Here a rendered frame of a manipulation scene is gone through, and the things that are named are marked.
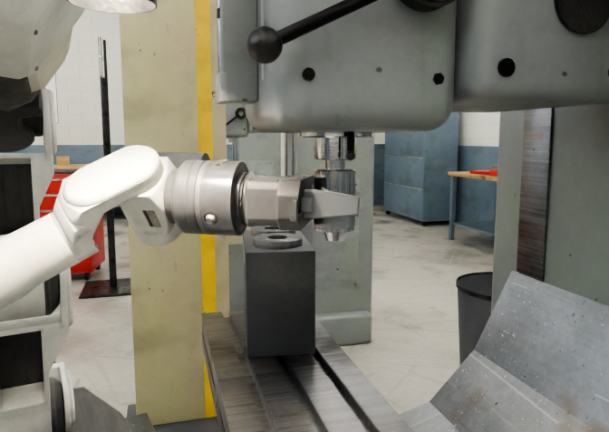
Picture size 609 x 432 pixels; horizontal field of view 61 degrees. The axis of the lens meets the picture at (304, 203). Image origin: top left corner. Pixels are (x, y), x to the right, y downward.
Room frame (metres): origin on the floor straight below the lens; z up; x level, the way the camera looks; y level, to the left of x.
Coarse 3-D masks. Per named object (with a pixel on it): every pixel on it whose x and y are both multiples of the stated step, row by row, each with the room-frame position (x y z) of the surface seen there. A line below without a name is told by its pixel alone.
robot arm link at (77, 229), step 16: (112, 160) 0.59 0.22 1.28; (128, 160) 0.59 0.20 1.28; (144, 160) 0.59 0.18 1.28; (80, 176) 0.58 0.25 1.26; (96, 176) 0.58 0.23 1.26; (112, 176) 0.57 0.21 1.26; (128, 176) 0.57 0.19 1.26; (144, 176) 0.58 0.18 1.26; (160, 176) 0.60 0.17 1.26; (64, 192) 0.57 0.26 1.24; (80, 192) 0.56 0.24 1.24; (96, 192) 0.56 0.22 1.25; (112, 192) 0.56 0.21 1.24; (128, 192) 0.57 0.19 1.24; (64, 208) 0.56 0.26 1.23; (80, 208) 0.55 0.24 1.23; (96, 208) 0.56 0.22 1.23; (64, 224) 0.56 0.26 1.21; (80, 224) 0.55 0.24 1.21; (96, 224) 0.57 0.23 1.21; (64, 240) 0.56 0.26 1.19; (80, 240) 0.56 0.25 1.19; (80, 256) 0.58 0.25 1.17
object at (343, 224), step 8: (320, 184) 0.57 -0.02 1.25; (328, 184) 0.57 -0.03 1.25; (336, 184) 0.57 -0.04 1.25; (344, 184) 0.57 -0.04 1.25; (352, 184) 0.58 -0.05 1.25; (336, 192) 0.57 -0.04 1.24; (344, 192) 0.57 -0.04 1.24; (352, 192) 0.58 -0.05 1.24; (344, 216) 0.57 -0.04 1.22; (352, 216) 0.58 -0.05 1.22; (320, 224) 0.57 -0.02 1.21; (328, 224) 0.57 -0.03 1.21; (336, 224) 0.57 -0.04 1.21; (344, 224) 0.57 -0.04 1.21; (352, 224) 0.58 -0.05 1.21; (328, 232) 0.57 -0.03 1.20; (336, 232) 0.57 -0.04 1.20; (344, 232) 0.57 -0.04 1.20
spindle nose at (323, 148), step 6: (318, 138) 0.58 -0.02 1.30; (324, 138) 0.57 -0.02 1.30; (330, 138) 0.57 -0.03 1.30; (336, 138) 0.57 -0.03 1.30; (342, 138) 0.57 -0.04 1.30; (354, 138) 0.58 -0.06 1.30; (318, 144) 0.58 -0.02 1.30; (324, 144) 0.57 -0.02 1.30; (330, 144) 0.57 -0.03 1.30; (336, 144) 0.57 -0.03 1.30; (342, 144) 0.57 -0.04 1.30; (318, 150) 0.58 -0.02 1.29; (324, 150) 0.57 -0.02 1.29; (330, 150) 0.57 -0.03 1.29; (336, 150) 0.57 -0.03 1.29; (342, 150) 0.57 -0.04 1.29; (318, 156) 0.58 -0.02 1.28; (324, 156) 0.57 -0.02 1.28; (330, 156) 0.57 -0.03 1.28; (336, 156) 0.57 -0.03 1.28; (342, 156) 0.57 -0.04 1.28
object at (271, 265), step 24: (264, 240) 0.89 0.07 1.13; (288, 240) 0.89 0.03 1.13; (264, 264) 0.86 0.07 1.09; (288, 264) 0.87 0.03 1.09; (312, 264) 0.87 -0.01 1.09; (264, 288) 0.86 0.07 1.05; (288, 288) 0.87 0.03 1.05; (312, 288) 0.87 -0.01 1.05; (264, 312) 0.86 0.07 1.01; (288, 312) 0.87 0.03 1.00; (312, 312) 0.87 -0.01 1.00; (264, 336) 0.86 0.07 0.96; (288, 336) 0.87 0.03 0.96; (312, 336) 0.87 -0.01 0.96
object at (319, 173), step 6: (318, 168) 0.59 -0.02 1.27; (324, 168) 0.59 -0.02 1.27; (348, 168) 0.59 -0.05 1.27; (318, 174) 0.58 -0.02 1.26; (324, 174) 0.57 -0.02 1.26; (330, 174) 0.57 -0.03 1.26; (336, 174) 0.57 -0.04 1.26; (342, 174) 0.57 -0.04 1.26; (348, 174) 0.57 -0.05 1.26; (354, 174) 0.58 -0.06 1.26
